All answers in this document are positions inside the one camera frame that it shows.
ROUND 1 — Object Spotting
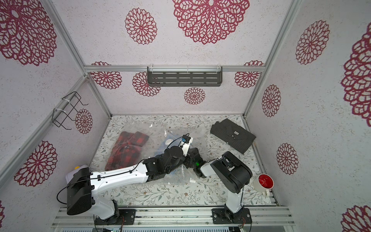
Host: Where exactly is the light blue shirt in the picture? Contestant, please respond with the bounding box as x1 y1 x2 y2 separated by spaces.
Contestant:
150 133 185 164

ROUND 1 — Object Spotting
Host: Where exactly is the clear plastic vacuum bag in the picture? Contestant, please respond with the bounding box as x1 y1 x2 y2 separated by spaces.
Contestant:
103 120 206 185

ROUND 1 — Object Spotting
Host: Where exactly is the red black plaid shirt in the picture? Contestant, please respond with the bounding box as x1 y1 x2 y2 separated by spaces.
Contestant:
105 131 149 171

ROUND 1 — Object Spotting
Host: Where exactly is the dark grey striped shirt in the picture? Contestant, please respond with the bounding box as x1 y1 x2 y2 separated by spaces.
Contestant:
210 119 256 154

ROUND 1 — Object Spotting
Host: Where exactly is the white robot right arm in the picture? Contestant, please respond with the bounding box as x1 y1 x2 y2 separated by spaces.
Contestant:
183 148 253 217

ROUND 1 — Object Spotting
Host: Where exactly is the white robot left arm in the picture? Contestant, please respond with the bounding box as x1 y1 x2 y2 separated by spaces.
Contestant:
67 145 190 221

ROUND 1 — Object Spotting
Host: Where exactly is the red and white mug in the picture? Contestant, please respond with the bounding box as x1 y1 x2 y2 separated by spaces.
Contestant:
253 174 274 198

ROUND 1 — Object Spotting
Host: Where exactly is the lavender toaster with yellow knobs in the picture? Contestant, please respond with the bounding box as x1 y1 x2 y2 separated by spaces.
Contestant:
65 164 89 183

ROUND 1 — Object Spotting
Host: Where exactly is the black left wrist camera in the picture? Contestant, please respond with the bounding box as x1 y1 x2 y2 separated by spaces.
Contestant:
179 135 193 157

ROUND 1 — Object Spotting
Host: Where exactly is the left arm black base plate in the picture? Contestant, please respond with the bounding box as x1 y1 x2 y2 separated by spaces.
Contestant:
94 209 136 226

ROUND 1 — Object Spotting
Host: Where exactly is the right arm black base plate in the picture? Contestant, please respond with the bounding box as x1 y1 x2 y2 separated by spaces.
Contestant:
212 207 252 224

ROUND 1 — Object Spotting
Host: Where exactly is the grey slotted wall shelf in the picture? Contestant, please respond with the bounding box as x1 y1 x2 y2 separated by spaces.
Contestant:
147 66 223 87

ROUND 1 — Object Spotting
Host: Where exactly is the black wire wall rack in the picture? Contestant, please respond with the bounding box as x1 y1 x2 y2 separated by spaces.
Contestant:
51 91 88 131

